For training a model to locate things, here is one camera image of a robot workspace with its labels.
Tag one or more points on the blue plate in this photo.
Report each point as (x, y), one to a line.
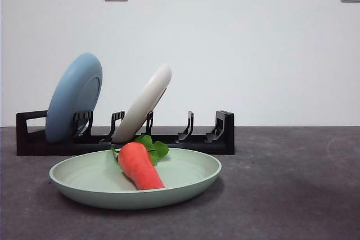
(70, 96)

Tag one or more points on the white plate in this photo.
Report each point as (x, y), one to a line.
(144, 102)

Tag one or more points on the green plate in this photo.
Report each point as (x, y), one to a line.
(91, 183)

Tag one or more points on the orange carrot with green leaves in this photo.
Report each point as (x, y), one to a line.
(139, 167)

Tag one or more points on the black plate rack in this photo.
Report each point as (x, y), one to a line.
(197, 145)

